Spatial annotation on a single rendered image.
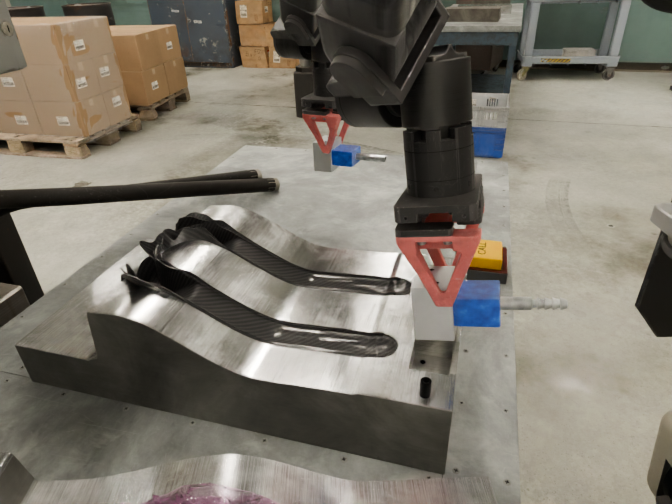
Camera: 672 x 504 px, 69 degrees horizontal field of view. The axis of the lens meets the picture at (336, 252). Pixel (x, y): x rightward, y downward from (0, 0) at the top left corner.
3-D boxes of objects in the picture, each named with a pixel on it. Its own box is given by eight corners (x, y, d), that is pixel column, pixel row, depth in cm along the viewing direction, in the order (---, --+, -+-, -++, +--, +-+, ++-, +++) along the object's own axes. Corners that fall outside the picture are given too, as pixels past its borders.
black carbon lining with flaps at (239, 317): (415, 291, 62) (418, 225, 57) (391, 383, 48) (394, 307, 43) (174, 259, 70) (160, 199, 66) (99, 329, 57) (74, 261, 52)
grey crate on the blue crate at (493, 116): (508, 114, 362) (511, 93, 354) (506, 130, 329) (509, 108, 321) (426, 110, 380) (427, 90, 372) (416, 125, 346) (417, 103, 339)
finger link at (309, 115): (303, 155, 87) (300, 101, 82) (321, 143, 93) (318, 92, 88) (338, 159, 84) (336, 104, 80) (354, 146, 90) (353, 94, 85)
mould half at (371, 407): (461, 313, 68) (472, 228, 62) (444, 475, 47) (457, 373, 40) (154, 269, 81) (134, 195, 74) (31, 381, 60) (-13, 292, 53)
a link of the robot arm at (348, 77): (348, 58, 31) (408, -47, 33) (263, 73, 40) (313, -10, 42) (444, 161, 39) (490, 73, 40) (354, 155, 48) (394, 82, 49)
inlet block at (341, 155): (390, 169, 89) (390, 140, 87) (380, 178, 85) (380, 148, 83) (325, 162, 94) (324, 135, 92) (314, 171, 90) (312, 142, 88)
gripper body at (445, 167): (394, 230, 39) (385, 137, 37) (414, 195, 48) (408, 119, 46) (478, 227, 37) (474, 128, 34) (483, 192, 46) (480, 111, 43)
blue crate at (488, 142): (504, 141, 373) (508, 112, 362) (501, 160, 339) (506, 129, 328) (424, 136, 391) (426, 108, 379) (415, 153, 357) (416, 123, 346)
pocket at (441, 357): (456, 366, 52) (460, 340, 50) (452, 404, 48) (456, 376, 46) (414, 359, 53) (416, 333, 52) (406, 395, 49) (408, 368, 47)
